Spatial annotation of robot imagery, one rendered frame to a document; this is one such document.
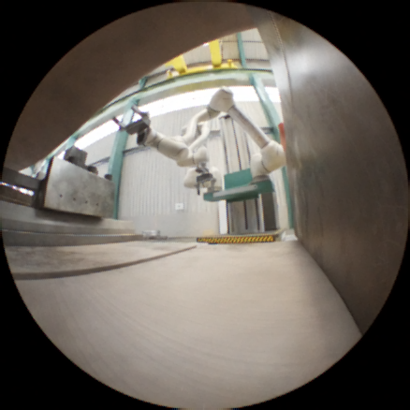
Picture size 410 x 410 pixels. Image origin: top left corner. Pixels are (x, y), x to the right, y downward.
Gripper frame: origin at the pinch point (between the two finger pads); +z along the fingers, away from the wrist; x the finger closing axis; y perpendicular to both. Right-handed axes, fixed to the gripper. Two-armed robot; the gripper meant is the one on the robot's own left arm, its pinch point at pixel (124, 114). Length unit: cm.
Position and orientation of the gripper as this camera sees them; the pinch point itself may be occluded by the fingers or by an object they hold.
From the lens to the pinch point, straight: 74.7
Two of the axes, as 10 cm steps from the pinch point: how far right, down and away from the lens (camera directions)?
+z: -2.9, -1.4, -9.5
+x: 9.6, -0.9, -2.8
